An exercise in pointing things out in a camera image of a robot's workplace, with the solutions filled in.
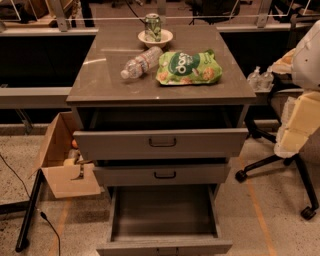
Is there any green soda can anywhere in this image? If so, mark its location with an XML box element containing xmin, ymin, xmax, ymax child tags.
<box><xmin>145</xmin><ymin>13</ymin><xmax>161</xmax><ymax>42</ymax></box>

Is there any black floor cable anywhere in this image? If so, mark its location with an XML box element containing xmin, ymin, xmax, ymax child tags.
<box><xmin>0</xmin><ymin>153</ymin><xmax>62</xmax><ymax>256</ymax></box>

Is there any white ceramic bowl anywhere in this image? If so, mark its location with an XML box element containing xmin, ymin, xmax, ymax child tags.
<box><xmin>138</xmin><ymin>29</ymin><xmax>173</xmax><ymax>48</ymax></box>

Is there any grey middle drawer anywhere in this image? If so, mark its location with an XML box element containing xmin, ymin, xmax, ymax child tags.
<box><xmin>93</xmin><ymin>158</ymin><xmax>230</xmax><ymax>186</ymax></box>

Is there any black office chair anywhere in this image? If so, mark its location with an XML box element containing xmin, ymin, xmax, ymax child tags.
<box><xmin>235</xmin><ymin>75</ymin><xmax>319</xmax><ymax>220</ymax></box>

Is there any grey drawer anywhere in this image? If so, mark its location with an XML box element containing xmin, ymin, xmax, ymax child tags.
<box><xmin>97</xmin><ymin>185</ymin><xmax>232</xmax><ymax>256</ymax></box>
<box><xmin>74</xmin><ymin>106</ymin><xmax>247</xmax><ymax>160</ymax></box>
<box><xmin>93</xmin><ymin>158</ymin><xmax>230</xmax><ymax>186</ymax></box>

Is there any brown cardboard box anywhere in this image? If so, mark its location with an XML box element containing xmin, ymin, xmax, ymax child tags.
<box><xmin>32</xmin><ymin>112</ymin><xmax>101</xmax><ymax>198</ymax></box>

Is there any grey drawer cabinet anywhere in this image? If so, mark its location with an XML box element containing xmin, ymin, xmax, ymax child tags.
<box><xmin>65</xmin><ymin>23</ymin><xmax>258</xmax><ymax>201</ymax></box>

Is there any green snack bag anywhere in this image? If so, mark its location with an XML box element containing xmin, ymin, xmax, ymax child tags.
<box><xmin>156</xmin><ymin>49</ymin><xmax>222</xmax><ymax>86</ymax></box>

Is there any clear pump bottle left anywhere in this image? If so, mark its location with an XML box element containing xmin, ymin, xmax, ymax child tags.
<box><xmin>247</xmin><ymin>66</ymin><xmax>260</xmax><ymax>90</ymax></box>

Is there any clear pump bottle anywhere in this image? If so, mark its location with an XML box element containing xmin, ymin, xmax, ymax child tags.
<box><xmin>247</xmin><ymin>66</ymin><xmax>260</xmax><ymax>90</ymax></box>
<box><xmin>260</xmin><ymin>66</ymin><xmax>274</xmax><ymax>90</ymax></box>

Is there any grey bottom drawer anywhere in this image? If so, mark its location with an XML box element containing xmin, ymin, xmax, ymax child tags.
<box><xmin>97</xmin><ymin>185</ymin><xmax>232</xmax><ymax>256</ymax></box>

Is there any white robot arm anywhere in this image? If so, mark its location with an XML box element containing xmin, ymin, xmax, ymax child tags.
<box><xmin>274</xmin><ymin>21</ymin><xmax>320</xmax><ymax>158</ymax></box>

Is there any grey top drawer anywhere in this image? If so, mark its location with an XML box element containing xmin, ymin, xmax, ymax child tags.
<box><xmin>74</xmin><ymin>106</ymin><xmax>247</xmax><ymax>160</ymax></box>

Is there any clear pump bottle right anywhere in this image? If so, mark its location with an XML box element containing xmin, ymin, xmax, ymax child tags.
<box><xmin>260</xmin><ymin>66</ymin><xmax>274</xmax><ymax>90</ymax></box>

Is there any clear plastic water bottle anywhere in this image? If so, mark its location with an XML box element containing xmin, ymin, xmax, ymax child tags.
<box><xmin>120</xmin><ymin>46</ymin><xmax>163</xmax><ymax>79</ymax></box>

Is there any black metal floor bar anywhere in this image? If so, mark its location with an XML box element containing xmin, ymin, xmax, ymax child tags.
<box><xmin>15</xmin><ymin>168</ymin><xmax>43</xmax><ymax>253</ymax></box>

